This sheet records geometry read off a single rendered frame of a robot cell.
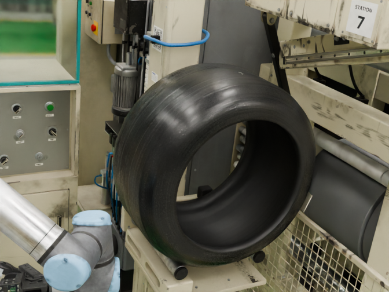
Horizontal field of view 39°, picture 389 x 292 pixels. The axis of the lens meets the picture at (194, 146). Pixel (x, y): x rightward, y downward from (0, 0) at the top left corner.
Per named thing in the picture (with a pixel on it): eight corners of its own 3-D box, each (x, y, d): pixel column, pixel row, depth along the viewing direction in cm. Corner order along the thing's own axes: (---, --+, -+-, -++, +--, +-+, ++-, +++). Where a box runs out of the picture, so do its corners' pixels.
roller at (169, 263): (132, 223, 191) (133, 212, 190) (145, 222, 193) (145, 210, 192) (174, 282, 163) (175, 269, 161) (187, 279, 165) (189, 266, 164)
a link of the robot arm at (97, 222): (101, 226, 124) (105, 274, 127) (115, 205, 134) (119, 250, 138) (61, 225, 125) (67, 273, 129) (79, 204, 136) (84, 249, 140)
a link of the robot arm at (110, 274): (118, 247, 140) (121, 281, 143) (68, 253, 138) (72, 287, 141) (120, 266, 131) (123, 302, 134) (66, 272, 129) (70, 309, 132)
